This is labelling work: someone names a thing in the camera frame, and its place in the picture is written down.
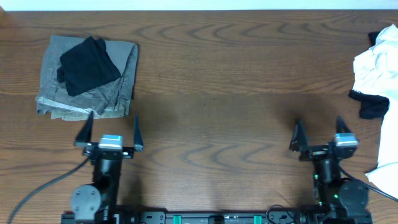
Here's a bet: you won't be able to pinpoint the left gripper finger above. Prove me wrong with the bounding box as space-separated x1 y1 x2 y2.
134 115 144 147
75 111 94 143

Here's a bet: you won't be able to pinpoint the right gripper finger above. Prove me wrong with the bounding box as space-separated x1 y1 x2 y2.
289 119 308 152
336 116 351 134

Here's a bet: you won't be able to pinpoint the white t-shirt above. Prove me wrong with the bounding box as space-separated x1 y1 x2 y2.
353 24 397 197

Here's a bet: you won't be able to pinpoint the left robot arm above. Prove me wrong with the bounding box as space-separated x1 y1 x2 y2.
70 113 144 224

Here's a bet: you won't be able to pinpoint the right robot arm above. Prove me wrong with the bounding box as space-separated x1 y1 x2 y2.
289 118 373 223

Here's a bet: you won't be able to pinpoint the black garment at right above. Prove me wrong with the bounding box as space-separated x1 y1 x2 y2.
348 30 392 119

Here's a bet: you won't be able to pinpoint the folded grey trousers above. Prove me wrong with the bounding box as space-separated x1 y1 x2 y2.
35 35 138 121

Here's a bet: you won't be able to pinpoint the folded black cloth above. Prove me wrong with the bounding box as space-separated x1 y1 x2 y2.
57 37 121 96

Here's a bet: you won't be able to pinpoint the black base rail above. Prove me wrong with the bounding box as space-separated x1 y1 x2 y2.
60 208 374 224

